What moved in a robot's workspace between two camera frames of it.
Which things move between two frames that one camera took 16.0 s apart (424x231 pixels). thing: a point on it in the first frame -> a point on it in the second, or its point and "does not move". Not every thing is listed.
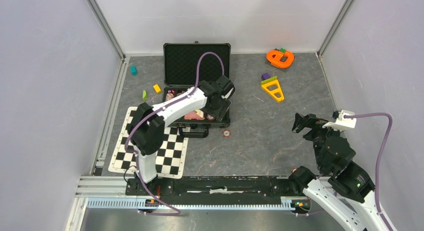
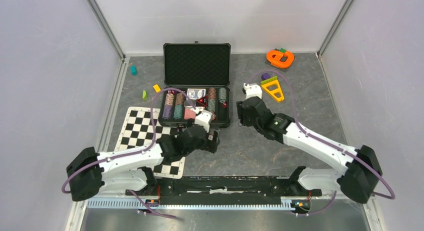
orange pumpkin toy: x=279 y=59 does not move
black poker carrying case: x=185 y=65 does not move
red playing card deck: x=197 y=114 does not move
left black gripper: x=219 y=114 -> x=213 y=141
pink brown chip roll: x=169 y=96 does not move
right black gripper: x=310 y=120 -> x=242 y=115
